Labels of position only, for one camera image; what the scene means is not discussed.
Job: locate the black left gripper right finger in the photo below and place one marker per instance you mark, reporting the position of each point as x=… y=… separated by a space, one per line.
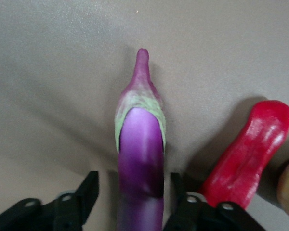
x=207 y=221

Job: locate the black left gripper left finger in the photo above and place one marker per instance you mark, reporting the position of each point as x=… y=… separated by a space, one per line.
x=62 y=216

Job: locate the red chili pepper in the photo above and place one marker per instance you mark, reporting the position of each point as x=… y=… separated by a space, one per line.
x=250 y=149

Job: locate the long purple eggplant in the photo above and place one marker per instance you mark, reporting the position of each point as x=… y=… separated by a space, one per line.
x=140 y=144

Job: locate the brown table cloth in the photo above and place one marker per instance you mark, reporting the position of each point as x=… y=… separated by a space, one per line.
x=62 y=72

